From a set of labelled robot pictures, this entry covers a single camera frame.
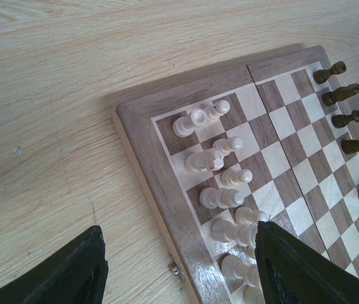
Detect white bishop far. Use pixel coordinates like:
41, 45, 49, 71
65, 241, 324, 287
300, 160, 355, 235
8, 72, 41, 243
199, 187, 244, 209

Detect white pawn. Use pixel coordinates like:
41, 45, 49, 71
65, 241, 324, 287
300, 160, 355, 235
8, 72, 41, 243
221, 169, 253, 187
204, 99, 230, 124
235, 207, 269, 224
212, 136, 243, 157

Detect white queen piece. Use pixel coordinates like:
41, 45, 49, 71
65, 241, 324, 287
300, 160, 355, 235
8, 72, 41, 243
211, 220, 258, 249

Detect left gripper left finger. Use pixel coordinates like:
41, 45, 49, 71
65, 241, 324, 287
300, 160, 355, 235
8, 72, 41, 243
0, 225, 108, 303

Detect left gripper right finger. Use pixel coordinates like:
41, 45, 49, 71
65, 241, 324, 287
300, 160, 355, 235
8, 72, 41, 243
255, 221, 359, 303

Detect white knight far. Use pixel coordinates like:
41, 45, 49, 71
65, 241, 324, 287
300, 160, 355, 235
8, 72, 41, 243
185, 148, 224, 172

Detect white rook far corner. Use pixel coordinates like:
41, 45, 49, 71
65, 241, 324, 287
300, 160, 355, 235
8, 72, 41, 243
172, 109, 207, 137

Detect dark bishop far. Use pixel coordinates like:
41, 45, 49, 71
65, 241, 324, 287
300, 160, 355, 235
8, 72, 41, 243
331, 110, 359, 129

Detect white king piece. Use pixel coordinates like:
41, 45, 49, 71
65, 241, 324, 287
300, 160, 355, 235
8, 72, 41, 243
221, 255, 260, 287

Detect dark rook far corner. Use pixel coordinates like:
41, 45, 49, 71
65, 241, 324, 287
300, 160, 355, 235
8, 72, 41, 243
313, 61, 347, 84

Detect wooden chess board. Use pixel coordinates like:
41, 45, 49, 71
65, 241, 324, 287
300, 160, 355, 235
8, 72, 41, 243
113, 46, 359, 303

